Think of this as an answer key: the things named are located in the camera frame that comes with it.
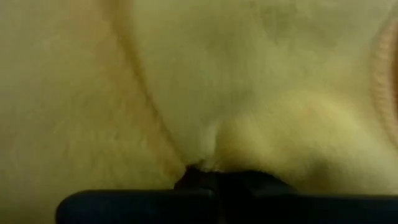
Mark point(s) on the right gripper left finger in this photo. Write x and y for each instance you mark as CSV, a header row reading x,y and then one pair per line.
x,y
140,208

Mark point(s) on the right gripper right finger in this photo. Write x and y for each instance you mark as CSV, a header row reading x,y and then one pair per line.
x,y
295,211

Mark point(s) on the yellow microfiber towel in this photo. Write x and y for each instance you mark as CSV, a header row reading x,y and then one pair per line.
x,y
217,77

